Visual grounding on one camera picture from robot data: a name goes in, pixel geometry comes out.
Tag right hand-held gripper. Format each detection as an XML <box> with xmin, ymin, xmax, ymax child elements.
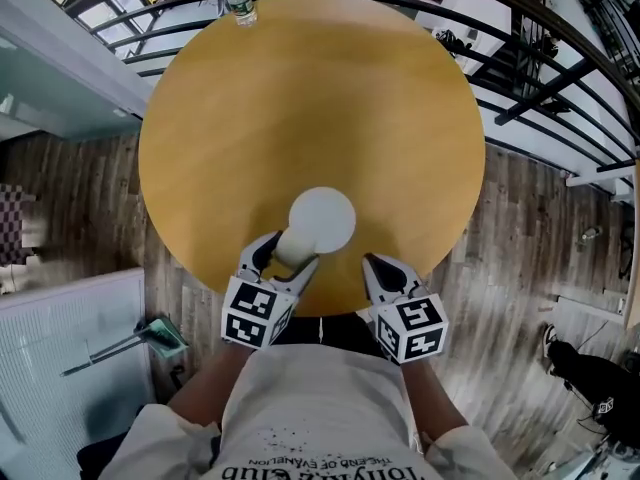
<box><xmin>360</xmin><ymin>252</ymin><xmax>448</xmax><ymax>366</ymax></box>

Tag person's left forearm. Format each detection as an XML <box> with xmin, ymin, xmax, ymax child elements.
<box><xmin>167</xmin><ymin>341</ymin><xmax>252</xmax><ymax>427</ymax></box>

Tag white ribbed cabinet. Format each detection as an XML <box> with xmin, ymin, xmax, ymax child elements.
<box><xmin>0</xmin><ymin>267</ymin><xmax>159</xmax><ymax>480</ymax></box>

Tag checkered floor mat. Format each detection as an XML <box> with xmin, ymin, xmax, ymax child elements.
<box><xmin>0</xmin><ymin>182</ymin><xmax>40</xmax><ymax>265</ymax></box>

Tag black metal railing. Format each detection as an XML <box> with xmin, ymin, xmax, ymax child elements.
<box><xmin>64</xmin><ymin>0</ymin><xmax>640</xmax><ymax>174</ymax></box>

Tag person's black trousers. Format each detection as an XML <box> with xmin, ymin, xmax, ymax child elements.
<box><xmin>285</xmin><ymin>311</ymin><xmax>387</xmax><ymax>360</ymax></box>

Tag black bag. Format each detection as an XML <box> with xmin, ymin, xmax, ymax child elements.
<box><xmin>547</xmin><ymin>340</ymin><xmax>640</xmax><ymax>442</ymax></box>

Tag black and white shoe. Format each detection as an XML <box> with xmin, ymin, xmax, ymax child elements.
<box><xmin>542</xmin><ymin>323</ymin><xmax>559</xmax><ymax>375</ymax></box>

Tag round wooden table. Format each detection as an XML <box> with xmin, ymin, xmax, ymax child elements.
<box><xmin>138</xmin><ymin>0</ymin><xmax>487</xmax><ymax>319</ymax></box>

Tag white light bulb item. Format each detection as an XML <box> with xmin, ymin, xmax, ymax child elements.
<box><xmin>272</xmin><ymin>186</ymin><xmax>358</xmax><ymax>268</ymax></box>

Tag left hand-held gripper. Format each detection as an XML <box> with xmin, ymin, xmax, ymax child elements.
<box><xmin>221</xmin><ymin>231</ymin><xmax>321</xmax><ymax>352</ymax></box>

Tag green dustpan with handle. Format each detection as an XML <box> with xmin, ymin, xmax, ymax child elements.
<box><xmin>59</xmin><ymin>317</ymin><xmax>190</xmax><ymax>378</ymax></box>

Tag person's white printed shirt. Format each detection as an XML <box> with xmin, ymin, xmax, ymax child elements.
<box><xmin>77</xmin><ymin>342</ymin><xmax>534</xmax><ymax>480</ymax></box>

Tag person's right forearm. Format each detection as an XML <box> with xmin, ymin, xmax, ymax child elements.
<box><xmin>398</xmin><ymin>357</ymin><xmax>472</xmax><ymax>445</ymax></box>

